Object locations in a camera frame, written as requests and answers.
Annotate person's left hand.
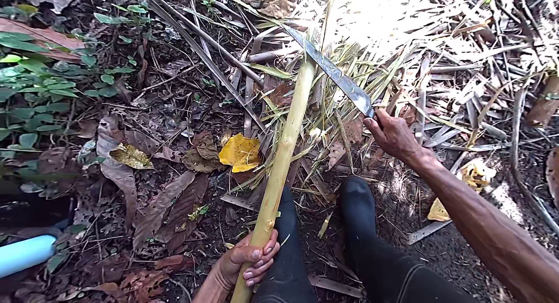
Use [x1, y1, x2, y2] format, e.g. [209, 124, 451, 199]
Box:
[218, 229, 280, 289]

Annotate person's right hand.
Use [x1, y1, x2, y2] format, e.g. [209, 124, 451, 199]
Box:
[363, 103, 431, 165]

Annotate machete with metal blade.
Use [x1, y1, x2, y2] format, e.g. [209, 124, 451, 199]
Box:
[282, 23, 375, 119]

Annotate peeled pale wooden pole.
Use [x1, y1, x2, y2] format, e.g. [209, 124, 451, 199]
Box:
[231, 28, 321, 303]

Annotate person's left forearm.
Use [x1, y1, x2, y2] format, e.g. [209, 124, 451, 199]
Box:
[192, 261, 235, 303]

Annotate person's right forearm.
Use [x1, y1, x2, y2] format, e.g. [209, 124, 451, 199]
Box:
[408, 148, 559, 303]

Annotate pile of shavings and stalks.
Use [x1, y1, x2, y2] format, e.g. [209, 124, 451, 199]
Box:
[223, 0, 559, 203]

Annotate flat grey wood strip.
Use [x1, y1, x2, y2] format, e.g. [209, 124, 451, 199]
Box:
[407, 220, 453, 246]
[308, 275, 364, 299]

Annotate bright yellow leaf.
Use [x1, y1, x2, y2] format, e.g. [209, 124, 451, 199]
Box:
[218, 133, 262, 173]

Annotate small pale yellow leaf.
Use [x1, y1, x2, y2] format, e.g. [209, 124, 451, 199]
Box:
[427, 197, 452, 222]

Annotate pale yellow curled leaf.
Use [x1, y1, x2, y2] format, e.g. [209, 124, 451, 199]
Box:
[456, 158, 497, 194]

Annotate person's legs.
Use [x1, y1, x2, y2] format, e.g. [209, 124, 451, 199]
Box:
[252, 175, 483, 303]

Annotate heap of dry brown leaves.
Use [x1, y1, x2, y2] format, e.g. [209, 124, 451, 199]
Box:
[37, 115, 228, 303]

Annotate curved grey branch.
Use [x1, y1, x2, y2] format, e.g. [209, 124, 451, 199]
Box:
[510, 85, 559, 239]

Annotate yellow brown spotted leaf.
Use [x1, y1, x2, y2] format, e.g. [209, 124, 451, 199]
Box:
[109, 143, 155, 170]

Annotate long dry grey stalk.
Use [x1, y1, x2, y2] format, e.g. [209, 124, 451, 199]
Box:
[141, 0, 264, 87]
[139, 0, 268, 133]

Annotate brown oval leaf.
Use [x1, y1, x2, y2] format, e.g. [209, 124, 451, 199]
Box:
[545, 146, 559, 208]

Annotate light blue cylinder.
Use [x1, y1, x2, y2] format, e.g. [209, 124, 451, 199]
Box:
[0, 234, 57, 279]

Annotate green leafy plants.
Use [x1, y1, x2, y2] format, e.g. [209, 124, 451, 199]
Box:
[0, 4, 148, 161]

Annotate large reddish brown leaf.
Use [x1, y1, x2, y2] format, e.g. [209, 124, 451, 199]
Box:
[0, 17, 86, 63]

